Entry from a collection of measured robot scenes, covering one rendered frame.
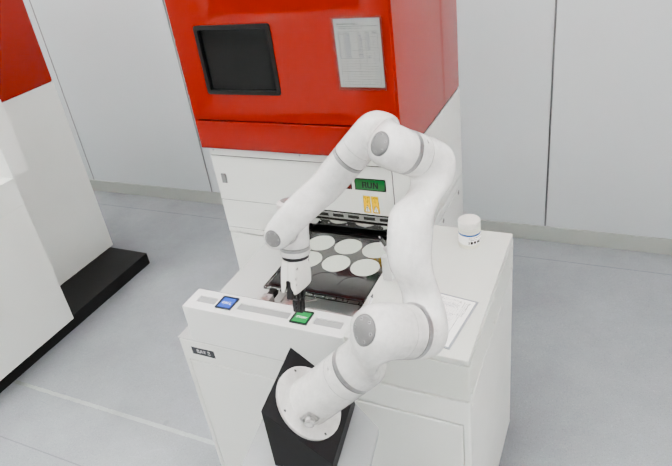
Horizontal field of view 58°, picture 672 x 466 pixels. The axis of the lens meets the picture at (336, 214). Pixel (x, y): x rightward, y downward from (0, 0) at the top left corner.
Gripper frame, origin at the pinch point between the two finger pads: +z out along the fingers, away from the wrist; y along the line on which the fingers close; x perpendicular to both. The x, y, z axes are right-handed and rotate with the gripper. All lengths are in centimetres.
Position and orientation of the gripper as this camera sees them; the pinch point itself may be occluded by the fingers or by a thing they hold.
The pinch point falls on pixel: (298, 305)
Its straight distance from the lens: 175.8
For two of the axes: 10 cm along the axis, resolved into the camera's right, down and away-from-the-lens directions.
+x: 9.0, 1.0, -4.1
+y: -4.2, 3.1, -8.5
